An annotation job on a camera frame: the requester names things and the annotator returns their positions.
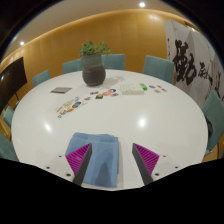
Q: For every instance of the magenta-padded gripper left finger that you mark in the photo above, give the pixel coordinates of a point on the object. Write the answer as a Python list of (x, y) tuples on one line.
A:
[(78, 160)]

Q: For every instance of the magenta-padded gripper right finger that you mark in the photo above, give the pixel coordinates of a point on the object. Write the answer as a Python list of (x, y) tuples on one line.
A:
[(147, 159)]

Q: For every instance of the blue terry towel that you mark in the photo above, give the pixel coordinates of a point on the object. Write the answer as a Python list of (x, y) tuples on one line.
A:
[(103, 156)]

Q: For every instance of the dark grey flat pad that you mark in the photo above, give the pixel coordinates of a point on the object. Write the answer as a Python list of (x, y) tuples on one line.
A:
[(61, 90)]

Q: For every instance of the white flat box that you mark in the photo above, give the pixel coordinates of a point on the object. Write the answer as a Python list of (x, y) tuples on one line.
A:
[(130, 89)]

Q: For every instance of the small green object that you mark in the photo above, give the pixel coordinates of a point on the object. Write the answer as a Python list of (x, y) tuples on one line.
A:
[(143, 86)]

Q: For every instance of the potted plant in grey pot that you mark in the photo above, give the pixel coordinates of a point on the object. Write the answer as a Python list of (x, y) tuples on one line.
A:
[(93, 71)]

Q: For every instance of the teal chairs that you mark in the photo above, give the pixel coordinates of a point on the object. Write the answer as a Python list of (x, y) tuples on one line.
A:
[(158, 68)]

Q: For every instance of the black screen on stand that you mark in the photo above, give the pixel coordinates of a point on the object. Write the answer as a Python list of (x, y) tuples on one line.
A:
[(11, 81)]

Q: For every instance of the white calligraphy folding screen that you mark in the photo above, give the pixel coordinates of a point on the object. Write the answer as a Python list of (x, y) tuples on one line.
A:
[(193, 66)]

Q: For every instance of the round ceiling light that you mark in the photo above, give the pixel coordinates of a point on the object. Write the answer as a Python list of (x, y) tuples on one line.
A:
[(22, 43), (142, 4)]

